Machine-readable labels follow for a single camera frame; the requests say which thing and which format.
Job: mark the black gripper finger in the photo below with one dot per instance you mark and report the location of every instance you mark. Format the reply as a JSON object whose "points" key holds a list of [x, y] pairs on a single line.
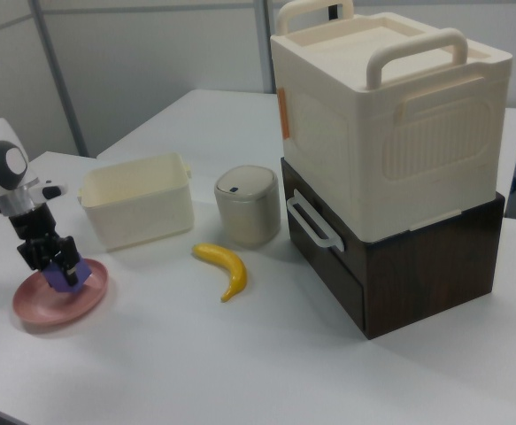
{"points": [[72, 261], [36, 259]]}

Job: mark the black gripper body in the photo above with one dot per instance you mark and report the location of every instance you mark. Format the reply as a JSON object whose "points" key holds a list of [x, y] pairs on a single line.
{"points": [[34, 232]]}

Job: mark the purple cube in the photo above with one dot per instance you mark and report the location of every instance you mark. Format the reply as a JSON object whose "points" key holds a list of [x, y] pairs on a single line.
{"points": [[58, 281]]}

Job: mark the pink plate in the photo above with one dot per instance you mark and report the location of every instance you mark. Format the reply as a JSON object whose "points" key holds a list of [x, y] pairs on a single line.
{"points": [[63, 305]]}

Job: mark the cream plastic tub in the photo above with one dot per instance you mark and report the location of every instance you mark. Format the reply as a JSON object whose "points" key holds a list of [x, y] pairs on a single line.
{"points": [[142, 208]]}

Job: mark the yellow banana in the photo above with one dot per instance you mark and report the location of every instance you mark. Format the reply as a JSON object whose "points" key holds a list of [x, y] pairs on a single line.
{"points": [[233, 265]]}

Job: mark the beige small trash can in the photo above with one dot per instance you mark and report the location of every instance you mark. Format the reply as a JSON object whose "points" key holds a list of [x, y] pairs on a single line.
{"points": [[248, 208]]}

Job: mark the orange tape strip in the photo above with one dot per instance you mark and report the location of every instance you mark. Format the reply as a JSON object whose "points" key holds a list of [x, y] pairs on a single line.
{"points": [[284, 115]]}

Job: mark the dark wooden drawer cabinet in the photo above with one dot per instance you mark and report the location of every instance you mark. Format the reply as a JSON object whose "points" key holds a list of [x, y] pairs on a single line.
{"points": [[417, 283]]}

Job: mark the grey metal partition post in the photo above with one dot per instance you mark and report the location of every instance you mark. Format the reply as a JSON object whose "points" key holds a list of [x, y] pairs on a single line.
{"points": [[60, 84], [266, 44]]}

